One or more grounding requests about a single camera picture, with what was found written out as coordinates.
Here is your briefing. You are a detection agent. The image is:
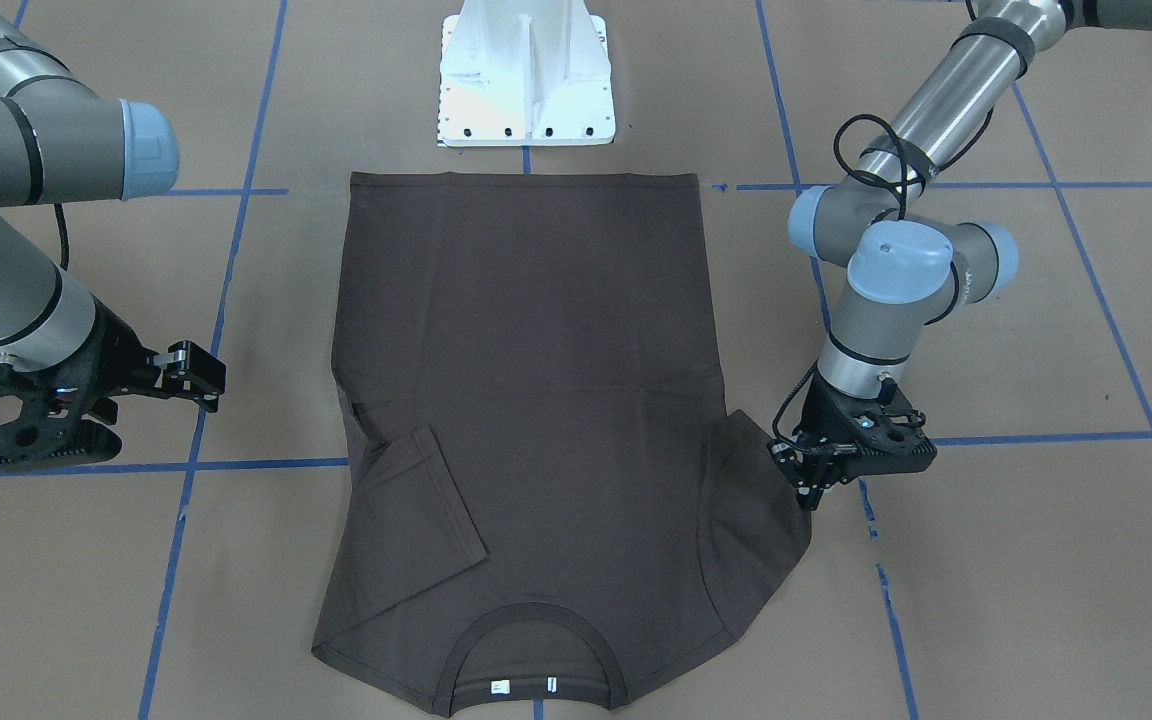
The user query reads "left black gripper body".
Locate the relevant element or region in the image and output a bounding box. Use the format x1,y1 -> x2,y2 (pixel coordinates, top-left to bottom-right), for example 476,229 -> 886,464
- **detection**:
771,372 -> 856,491

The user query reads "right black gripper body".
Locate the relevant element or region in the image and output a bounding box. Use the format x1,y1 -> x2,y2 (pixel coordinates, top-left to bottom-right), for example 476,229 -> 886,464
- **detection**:
76,300 -> 172,397

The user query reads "dark brown t-shirt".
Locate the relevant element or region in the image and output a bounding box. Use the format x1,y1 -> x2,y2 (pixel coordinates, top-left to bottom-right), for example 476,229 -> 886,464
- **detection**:
311,172 -> 812,717

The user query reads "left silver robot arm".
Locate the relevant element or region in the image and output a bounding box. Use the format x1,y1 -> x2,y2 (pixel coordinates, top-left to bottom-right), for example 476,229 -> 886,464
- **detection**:
768,1 -> 1152,511

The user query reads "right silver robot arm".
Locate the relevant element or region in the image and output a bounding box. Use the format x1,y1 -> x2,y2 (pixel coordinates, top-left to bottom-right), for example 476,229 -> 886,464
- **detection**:
0,15 -> 227,414

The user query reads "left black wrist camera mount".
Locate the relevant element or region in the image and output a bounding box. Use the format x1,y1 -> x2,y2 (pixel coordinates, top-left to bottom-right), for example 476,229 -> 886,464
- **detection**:
814,386 -> 938,482

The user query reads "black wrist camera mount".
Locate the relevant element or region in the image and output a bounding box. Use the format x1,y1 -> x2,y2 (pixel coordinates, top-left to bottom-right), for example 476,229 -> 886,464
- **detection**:
0,361 -> 123,473
814,386 -> 938,482

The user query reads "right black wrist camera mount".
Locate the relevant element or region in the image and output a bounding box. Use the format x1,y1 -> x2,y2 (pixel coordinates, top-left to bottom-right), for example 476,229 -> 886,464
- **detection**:
0,361 -> 123,473

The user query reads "white central pedestal column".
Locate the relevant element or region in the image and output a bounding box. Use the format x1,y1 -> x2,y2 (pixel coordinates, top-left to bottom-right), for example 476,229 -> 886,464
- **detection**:
435,1 -> 617,149

